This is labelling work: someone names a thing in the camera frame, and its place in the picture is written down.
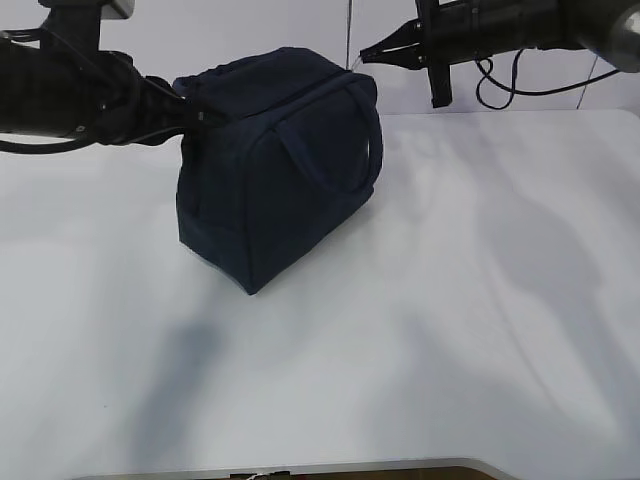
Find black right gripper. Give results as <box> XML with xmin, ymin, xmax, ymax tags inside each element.
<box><xmin>360</xmin><ymin>0</ymin><xmax>480</xmax><ymax>109</ymax></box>

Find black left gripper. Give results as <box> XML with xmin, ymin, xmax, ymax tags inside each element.
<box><xmin>94</xmin><ymin>51</ymin><xmax>232</xmax><ymax>146</ymax></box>

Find navy blue fabric bag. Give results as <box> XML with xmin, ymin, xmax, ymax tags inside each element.
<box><xmin>173</xmin><ymin>47</ymin><xmax>384</xmax><ymax>294</ymax></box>

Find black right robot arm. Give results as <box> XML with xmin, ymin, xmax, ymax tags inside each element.
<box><xmin>359</xmin><ymin>0</ymin><xmax>639</xmax><ymax>108</ymax></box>

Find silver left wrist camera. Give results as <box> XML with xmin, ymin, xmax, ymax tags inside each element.
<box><xmin>37</xmin><ymin>0</ymin><xmax>137</xmax><ymax>54</ymax></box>

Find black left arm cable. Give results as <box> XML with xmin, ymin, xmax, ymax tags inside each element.
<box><xmin>0</xmin><ymin>29</ymin><xmax>191</xmax><ymax>156</ymax></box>

